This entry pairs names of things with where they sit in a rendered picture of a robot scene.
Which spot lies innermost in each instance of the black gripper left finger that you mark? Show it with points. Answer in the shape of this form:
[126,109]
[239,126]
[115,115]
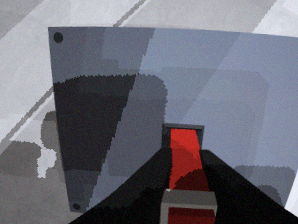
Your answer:
[138,200]

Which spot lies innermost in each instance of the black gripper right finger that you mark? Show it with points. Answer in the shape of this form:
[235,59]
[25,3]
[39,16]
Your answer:
[238,201]

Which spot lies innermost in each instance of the dark red peg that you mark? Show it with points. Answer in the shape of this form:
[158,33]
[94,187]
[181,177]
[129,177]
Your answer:
[188,199]

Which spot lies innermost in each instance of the grey sloped panel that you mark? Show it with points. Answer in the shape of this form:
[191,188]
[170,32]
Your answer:
[119,90]

